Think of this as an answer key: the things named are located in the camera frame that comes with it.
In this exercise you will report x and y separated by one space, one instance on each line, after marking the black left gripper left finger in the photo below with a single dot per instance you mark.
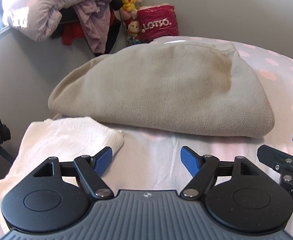
80 179

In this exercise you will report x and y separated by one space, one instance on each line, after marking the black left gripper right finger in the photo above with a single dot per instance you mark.
206 169

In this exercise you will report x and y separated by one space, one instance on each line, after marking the pile of clothes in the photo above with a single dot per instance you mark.
94 20

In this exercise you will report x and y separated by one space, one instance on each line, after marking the white knit garment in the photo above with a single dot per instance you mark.
65 138

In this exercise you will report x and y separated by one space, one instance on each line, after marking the stuffed toy column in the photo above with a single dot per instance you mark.
130 22

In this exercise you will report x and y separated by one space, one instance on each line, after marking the red Lotso bag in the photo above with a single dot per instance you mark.
157 21

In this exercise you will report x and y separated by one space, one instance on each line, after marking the beige fleece garment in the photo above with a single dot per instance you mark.
185 87

